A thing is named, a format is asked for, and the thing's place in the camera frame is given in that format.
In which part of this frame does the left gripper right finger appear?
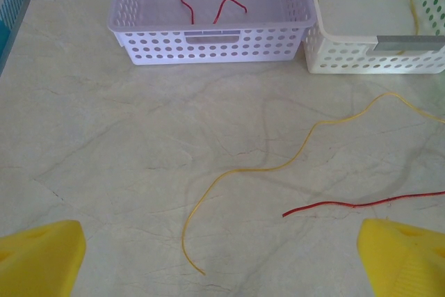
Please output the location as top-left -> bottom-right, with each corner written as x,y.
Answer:
357,218 -> 445,297

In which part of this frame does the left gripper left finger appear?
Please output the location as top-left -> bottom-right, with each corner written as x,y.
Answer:
0,219 -> 87,297

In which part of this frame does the yellow cable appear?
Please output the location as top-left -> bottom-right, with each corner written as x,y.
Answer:
391,0 -> 421,55
181,92 -> 445,276

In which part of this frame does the white perforated plastic basket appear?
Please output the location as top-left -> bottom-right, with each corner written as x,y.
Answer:
301,0 -> 445,76

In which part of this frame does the lilac perforated plastic basket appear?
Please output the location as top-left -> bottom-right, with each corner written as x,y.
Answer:
106,0 -> 318,67

